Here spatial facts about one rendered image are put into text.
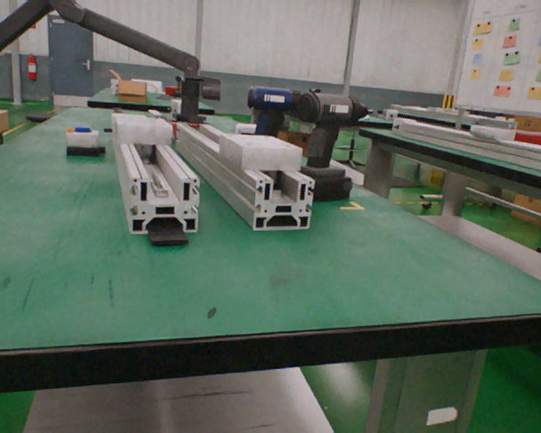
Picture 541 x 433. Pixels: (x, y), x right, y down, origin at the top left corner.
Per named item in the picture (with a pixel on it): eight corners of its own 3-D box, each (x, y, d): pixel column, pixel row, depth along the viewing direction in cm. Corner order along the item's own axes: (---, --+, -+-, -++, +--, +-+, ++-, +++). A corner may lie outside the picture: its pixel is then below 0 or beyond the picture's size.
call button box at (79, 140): (68, 151, 127) (67, 128, 126) (105, 152, 131) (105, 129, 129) (66, 155, 120) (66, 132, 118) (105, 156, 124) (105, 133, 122)
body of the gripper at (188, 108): (206, 122, 148) (207, 98, 146) (174, 120, 144) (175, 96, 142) (202, 120, 154) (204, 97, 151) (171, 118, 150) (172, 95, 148)
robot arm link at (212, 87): (187, 59, 148) (184, 58, 140) (224, 62, 149) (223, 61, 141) (186, 96, 151) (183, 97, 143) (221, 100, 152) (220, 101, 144)
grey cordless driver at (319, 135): (283, 194, 100) (293, 91, 94) (349, 189, 111) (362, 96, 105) (306, 203, 94) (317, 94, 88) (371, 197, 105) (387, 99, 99)
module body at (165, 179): (113, 147, 139) (112, 119, 136) (146, 149, 142) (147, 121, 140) (130, 234, 67) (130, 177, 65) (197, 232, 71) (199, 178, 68)
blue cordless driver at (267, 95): (242, 165, 129) (249, 85, 123) (312, 171, 130) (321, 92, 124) (242, 170, 122) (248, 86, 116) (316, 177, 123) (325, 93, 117)
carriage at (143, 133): (114, 144, 108) (114, 115, 106) (161, 146, 112) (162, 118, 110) (117, 156, 94) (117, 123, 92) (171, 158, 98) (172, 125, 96)
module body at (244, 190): (176, 150, 145) (177, 123, 143) (206, 151, 149) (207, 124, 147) (252, 230, 74) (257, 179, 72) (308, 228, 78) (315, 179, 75)
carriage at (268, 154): (217, 167, 93) (219, 133, 91) (269, 168, 97) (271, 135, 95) (240, 185, 78) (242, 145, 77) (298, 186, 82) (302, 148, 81)
